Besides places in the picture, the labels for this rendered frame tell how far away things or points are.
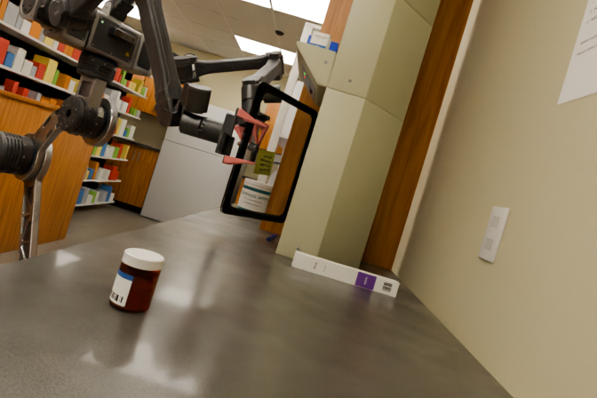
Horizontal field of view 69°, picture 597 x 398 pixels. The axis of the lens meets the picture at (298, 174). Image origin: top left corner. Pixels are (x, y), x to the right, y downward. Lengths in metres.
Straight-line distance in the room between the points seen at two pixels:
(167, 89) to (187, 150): 5.15
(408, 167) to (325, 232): 0.51
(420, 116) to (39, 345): 1.38
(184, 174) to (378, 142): 5.18
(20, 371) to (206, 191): 5.84
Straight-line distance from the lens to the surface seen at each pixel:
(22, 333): 0.49
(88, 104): 1.83
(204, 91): 1.08
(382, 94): 1.26
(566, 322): 0.74
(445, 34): 1.70
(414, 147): 1.59
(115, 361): 0.46
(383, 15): 1.27
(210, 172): 6.20
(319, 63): 1.21
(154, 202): 6.43
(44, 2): 1.69
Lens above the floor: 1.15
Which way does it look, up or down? 1 degrees up
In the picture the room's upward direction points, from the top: 17 degrees clockwise
